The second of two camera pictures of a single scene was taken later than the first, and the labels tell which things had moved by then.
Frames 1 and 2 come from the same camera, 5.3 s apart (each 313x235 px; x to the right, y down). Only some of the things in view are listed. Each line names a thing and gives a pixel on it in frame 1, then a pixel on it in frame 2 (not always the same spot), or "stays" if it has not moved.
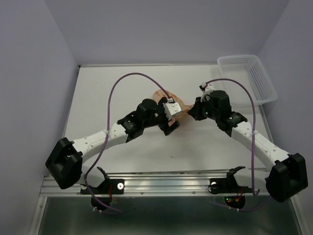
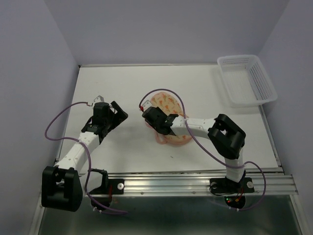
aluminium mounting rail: (173, 185) stays
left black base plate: (109, 186) stays
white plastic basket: (249, 69) stays
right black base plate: (229, 185) stays
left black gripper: (164, 126) → (119, 116)
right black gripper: (194, 111) → (160, 111)
